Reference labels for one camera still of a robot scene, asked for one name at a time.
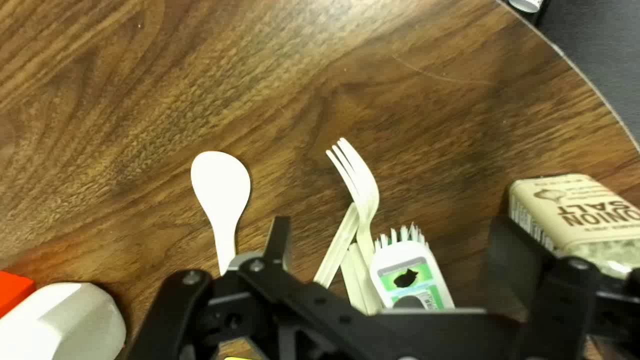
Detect white plastic knife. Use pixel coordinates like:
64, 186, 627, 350
312, 201, 367, 287

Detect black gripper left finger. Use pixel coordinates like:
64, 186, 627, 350
126, 215, 297, 360

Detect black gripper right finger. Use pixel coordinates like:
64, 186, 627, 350
493, 217, 640, 360

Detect onion salt glass jar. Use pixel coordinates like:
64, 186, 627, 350
507, 172, 640, 280

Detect white plastic spoon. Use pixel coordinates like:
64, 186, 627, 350
189, 149, 255, 275

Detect dark grey sofa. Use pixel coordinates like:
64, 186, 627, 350
532, 0, 640, 145

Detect white rounded block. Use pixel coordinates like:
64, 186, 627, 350
0, 280, 129, 360

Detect white plastic fork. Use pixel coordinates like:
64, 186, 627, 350
325, 136, 385, 267

